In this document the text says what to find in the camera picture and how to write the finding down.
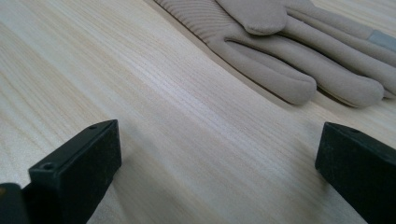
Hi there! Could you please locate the beige fabric glove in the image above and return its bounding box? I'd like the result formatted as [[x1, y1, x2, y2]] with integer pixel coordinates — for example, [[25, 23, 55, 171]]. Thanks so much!
[[153, 0, 396, 109]]

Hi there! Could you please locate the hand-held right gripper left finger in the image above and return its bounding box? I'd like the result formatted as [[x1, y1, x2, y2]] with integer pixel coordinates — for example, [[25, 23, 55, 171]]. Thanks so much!
[[21, 119, 122, 224]]

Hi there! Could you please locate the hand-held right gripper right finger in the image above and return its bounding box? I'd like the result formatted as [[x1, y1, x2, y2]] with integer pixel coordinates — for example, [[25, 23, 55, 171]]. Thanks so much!
[[315, 121, 396, 224]]

